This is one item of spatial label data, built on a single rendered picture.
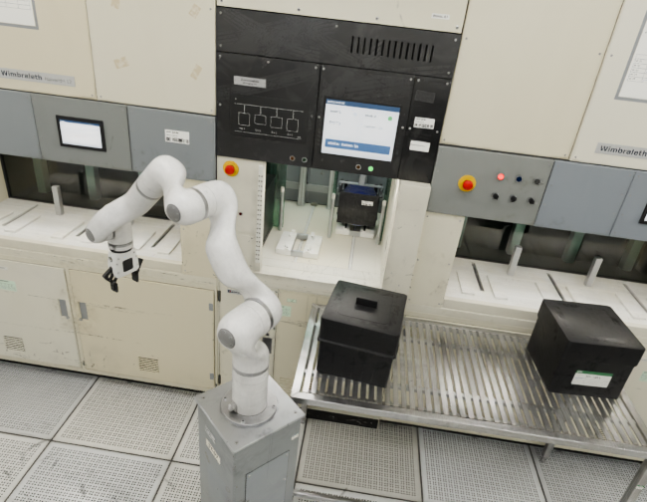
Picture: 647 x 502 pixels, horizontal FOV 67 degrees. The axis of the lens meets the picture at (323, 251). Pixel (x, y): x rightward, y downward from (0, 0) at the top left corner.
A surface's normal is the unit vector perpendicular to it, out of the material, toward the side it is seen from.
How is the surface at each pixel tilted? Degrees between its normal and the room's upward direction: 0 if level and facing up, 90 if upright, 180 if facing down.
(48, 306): 90
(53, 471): 0
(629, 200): 90
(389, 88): 90
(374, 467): 0
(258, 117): 90
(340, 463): 0
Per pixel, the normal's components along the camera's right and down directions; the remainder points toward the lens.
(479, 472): 0.10, -0.87
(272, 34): -0.11, 0.46
